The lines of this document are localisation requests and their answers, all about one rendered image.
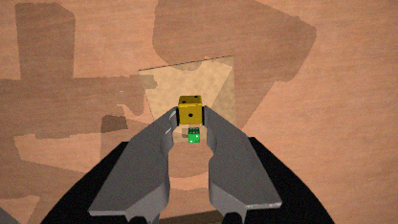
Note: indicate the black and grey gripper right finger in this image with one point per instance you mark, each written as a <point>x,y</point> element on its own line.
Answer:
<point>247,178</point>

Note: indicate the yellow die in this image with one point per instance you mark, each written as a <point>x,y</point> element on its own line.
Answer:
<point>190,109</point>

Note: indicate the green die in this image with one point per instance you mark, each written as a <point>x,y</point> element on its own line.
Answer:
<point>194,135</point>

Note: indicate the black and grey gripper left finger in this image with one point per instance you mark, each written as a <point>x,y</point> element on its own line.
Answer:
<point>132,180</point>

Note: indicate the tan square mat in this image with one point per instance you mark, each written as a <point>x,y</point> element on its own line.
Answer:
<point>212,79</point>

